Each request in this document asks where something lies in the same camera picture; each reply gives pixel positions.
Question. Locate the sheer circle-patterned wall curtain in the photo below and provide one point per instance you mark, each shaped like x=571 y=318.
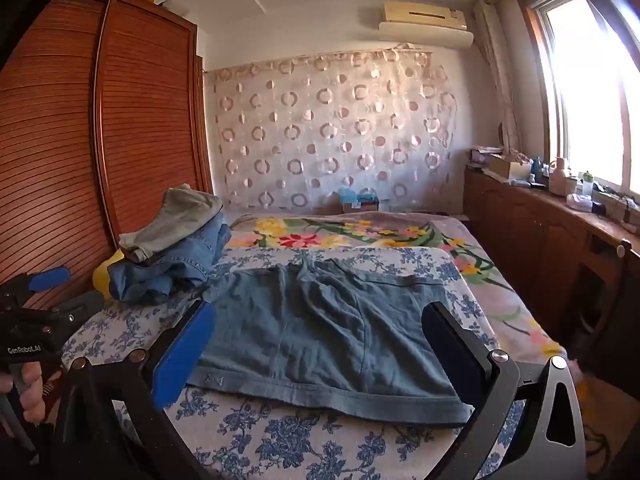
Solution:
x=330 y=130

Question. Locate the colourful flower blanket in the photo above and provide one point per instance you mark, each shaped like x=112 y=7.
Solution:
x=350 y=232

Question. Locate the long wooden cabinet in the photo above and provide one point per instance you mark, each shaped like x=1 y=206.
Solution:
x=530 y=240

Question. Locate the white window curtain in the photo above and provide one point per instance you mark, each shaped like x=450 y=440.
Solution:
x=495 y=70

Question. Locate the dark post with round knob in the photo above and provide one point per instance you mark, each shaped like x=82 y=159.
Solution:
x=621 y=252

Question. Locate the person's left hand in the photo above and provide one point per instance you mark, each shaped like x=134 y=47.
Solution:
x=29 y=394

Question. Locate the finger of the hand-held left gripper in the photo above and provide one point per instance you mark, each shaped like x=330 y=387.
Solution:
x=49 y=279
x=82 y=306

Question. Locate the white wall air conditioner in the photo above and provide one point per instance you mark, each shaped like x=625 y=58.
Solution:
x=425 y=25

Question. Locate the blue floral bedspread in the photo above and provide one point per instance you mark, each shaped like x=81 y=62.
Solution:
x=280 y=440

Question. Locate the folded blue jeans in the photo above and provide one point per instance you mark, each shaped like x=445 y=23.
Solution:
x=165 y=272

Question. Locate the brown slatted wooden wardrobe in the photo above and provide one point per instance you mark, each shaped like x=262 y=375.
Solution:
x=150 y=110

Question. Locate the folded khaki pants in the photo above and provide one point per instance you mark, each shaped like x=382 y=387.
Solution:
x=175 y=220

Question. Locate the blue bottle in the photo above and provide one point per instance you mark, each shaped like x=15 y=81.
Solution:
x=538 y=170

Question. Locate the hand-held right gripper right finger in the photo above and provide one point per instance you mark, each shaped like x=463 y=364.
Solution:
x=442 y=332

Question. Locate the open cardboard box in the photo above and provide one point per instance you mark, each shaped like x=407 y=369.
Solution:
x=510 y=166

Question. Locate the small cardboard box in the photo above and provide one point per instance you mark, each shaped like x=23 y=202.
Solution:
x=362 y=206

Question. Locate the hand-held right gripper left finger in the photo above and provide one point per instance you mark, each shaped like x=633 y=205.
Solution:
x=181 y=357

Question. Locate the yellow cloth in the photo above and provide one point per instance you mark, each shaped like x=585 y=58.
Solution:
x=102 y=272

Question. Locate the bright window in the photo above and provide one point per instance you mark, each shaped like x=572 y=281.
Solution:
x=585 y=90

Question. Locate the beige bottle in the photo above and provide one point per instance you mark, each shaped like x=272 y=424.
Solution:
x=557 y=177

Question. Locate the blue plastic bag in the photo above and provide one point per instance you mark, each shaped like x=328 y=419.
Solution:
x=357 y=194

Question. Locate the green-capped bottle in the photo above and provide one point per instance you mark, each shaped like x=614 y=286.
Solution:
x=587 y=184

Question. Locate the teal pants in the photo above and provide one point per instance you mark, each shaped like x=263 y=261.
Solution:
x=310 y=335

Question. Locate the stack of papers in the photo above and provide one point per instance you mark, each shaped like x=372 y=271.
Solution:
x=482 y=156

